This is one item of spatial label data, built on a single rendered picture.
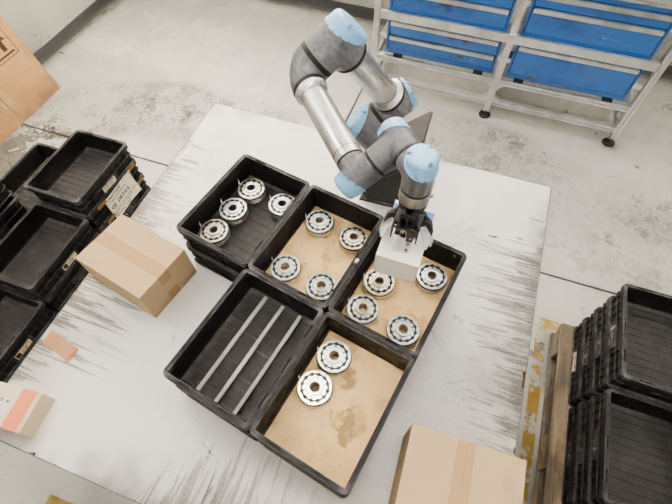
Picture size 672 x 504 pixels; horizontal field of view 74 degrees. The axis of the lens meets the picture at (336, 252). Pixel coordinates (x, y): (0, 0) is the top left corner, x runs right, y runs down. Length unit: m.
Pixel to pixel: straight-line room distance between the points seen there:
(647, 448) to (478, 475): 0.95
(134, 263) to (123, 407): 0.47
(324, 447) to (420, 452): 0.26
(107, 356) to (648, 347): 2.00
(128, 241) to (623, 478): 1.95
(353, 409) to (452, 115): 2.45
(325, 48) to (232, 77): 2.44
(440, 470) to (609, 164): 2.57
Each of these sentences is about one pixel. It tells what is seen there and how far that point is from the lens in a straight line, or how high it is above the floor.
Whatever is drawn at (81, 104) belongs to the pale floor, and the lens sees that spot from 3.85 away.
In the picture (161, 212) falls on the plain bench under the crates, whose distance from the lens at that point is 1.96.
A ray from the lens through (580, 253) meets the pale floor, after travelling 2.88.
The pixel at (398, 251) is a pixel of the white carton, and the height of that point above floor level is 1.13.
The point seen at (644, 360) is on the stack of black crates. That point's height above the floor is 0.49.
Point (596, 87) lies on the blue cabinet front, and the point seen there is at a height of 0.38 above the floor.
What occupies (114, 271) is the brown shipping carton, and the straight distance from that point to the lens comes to 1.67.
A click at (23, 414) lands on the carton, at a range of 1.70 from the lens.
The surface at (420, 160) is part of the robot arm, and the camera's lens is 0.98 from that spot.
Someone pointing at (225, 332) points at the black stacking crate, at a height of 0.83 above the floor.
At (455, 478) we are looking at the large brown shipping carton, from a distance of 1.30.
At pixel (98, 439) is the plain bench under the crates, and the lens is 1.65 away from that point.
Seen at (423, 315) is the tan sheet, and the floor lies 0.83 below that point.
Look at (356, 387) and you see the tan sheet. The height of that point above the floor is 0.83.
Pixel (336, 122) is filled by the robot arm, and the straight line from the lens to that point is 1.17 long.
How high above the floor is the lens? 2.16
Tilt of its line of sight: 58 degrees down
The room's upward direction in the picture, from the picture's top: 1 degrees counter-clockwise
